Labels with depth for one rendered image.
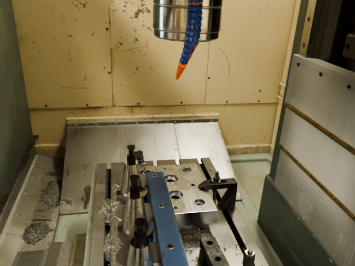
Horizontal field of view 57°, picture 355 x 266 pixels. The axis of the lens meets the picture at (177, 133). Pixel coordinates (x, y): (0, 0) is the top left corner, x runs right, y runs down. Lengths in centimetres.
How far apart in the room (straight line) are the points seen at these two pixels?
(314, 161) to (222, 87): 100
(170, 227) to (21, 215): 111
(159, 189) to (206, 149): 121
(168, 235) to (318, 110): 66
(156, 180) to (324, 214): 59
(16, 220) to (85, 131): 63
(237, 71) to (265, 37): 25
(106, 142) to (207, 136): 58
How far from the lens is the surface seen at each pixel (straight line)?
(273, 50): 204
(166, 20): 75
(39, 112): 197
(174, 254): 55
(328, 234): 112
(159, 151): 182
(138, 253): 47
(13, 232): 154
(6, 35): 171
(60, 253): 132
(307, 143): 114
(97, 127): 194
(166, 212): 62
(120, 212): 65
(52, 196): 172
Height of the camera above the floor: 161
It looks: 24 degrees down
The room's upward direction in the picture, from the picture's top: 2 degrees clockwise
